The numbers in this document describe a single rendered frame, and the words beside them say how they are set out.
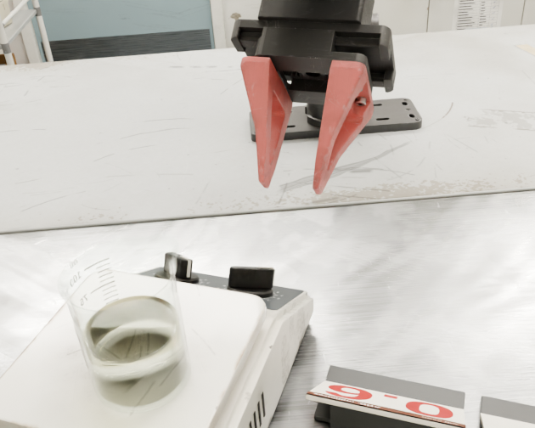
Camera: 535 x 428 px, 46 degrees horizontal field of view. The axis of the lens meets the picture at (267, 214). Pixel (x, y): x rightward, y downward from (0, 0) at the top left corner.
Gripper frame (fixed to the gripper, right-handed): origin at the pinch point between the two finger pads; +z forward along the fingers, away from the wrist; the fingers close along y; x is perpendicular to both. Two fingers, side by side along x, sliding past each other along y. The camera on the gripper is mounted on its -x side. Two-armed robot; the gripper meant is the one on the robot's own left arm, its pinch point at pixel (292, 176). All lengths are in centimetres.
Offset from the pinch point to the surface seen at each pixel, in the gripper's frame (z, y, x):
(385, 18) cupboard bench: -137, -29, 202
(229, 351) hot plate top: 11.5, -0.3, -4.5
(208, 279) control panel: 6.7, -6.5, 6.2
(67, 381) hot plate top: 14.7, -7.7, -7.1
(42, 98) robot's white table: -17, -46, 32
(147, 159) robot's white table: -7.5, -23.6, 23.9
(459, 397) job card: 11.4, 12.0, 6.7
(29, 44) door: -118, -206, 208
